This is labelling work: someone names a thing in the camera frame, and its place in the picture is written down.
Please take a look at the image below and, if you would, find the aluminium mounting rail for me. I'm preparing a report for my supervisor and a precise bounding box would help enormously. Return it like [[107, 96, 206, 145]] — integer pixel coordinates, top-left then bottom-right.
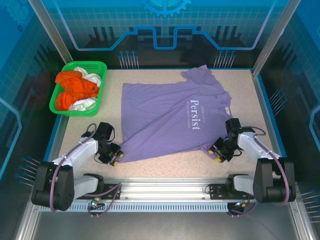
[[32, 177, 301, 201]]

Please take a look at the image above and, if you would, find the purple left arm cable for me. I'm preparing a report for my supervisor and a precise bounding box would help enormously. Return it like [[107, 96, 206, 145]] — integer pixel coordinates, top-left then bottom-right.
[[48, 122, 123, 218]]

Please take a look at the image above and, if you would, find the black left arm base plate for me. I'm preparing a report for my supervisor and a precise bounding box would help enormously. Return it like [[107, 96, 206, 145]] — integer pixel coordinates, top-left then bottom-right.
[[102, 183, 122, 200]]

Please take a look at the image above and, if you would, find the orange t-shirt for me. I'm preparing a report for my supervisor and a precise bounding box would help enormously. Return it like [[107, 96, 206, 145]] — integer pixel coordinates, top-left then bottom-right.
[[54, 70, 101, 111]]

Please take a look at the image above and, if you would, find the green plastic basket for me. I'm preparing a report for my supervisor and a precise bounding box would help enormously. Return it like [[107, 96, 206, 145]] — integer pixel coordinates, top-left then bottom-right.
[[48, 60, 108, 118]]

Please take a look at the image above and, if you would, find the aluminium frame post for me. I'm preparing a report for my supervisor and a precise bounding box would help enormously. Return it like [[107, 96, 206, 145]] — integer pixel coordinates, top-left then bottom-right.
[[27, 0, 72, 70], [251, 0, 295, 76]]

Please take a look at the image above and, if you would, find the small adapter with orange wires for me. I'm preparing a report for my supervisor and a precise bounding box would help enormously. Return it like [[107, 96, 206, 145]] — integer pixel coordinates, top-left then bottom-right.
[[228, 199, 252, 211]]

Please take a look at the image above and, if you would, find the purple t-shirt with white print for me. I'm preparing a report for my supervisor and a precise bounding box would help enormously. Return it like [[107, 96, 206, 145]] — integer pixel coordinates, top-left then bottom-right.
[[120, 64, 235, 164]]

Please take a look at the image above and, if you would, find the small adapter with blue LED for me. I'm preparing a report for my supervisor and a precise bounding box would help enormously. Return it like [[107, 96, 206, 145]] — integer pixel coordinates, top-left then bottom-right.
[[87, 198, 106, 210]]

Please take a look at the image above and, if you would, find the slotted grey cable duct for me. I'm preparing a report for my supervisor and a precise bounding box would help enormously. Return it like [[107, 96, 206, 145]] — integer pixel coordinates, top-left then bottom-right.
[[38, 202, 230, 213]]

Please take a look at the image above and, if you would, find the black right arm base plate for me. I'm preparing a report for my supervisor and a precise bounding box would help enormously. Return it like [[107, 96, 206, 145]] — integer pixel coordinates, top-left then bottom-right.
[[208, 183, 255, 200]]

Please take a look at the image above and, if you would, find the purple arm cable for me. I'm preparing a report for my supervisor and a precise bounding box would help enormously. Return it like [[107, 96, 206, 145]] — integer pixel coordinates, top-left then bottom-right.
[[226, 125, 295, 218], [48, 122, 123, 218]]

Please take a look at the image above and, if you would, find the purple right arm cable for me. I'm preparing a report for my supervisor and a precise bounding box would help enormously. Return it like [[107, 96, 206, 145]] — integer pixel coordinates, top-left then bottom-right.
[[226, 125, 295, 218]]

